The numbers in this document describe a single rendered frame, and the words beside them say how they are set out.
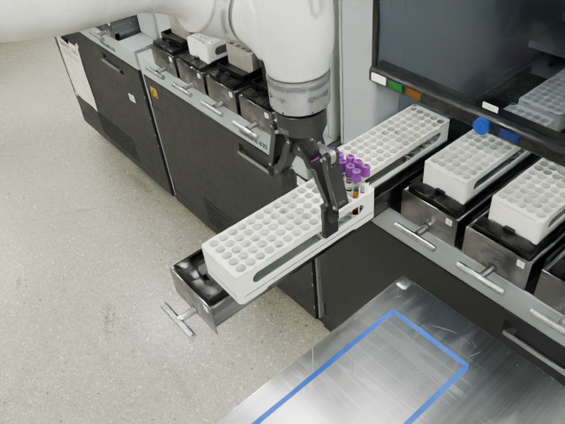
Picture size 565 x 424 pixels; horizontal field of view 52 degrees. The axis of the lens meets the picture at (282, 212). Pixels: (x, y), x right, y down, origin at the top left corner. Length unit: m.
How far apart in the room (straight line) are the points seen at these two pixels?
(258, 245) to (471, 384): 0.37
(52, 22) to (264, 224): 0.50
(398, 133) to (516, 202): 0.30
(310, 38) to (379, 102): 0.55
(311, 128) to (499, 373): 0.44
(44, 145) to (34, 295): 1.03
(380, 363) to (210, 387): 1.05
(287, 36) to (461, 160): 0.55
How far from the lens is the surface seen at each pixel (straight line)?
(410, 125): 1.27
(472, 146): 1.21
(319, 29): 0.76
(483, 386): 0.88
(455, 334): 0.93
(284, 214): 0.95
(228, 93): 1.57
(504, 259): 1.10
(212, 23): 0.85
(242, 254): 0.90
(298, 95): 0.79
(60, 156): 3.01
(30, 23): 0.60
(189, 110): 1.83
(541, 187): 1.14
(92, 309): 2.18
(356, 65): 1.26
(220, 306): 0.99
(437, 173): 1.15
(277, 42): 0.76
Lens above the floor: 1.55
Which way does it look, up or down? 41 degrees down
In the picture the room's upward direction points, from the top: 6 degrees counter-clockwise
